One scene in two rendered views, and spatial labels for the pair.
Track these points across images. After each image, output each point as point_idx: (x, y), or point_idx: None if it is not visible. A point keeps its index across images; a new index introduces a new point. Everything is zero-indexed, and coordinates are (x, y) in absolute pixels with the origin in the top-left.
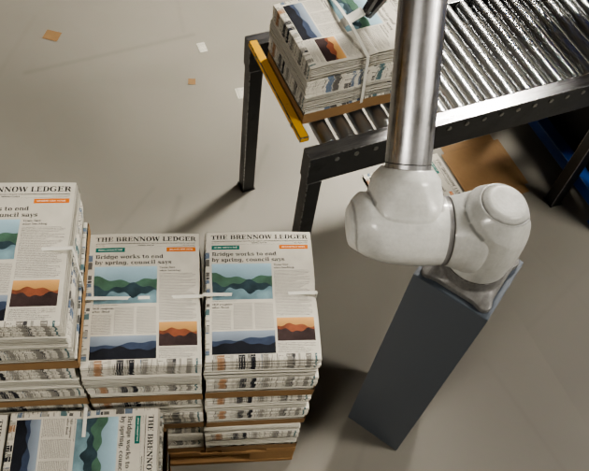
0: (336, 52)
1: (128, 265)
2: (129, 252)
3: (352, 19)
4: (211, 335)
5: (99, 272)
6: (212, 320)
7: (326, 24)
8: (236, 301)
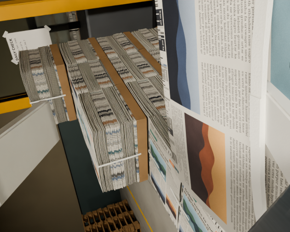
0: (211, 188)
1: (158, 151)
2: (158, 144)
3: (269, 144)
4: (179, 224)
5: (151, 143)
6: (180, 219)
7: (223, 71)
8: (189, 226)
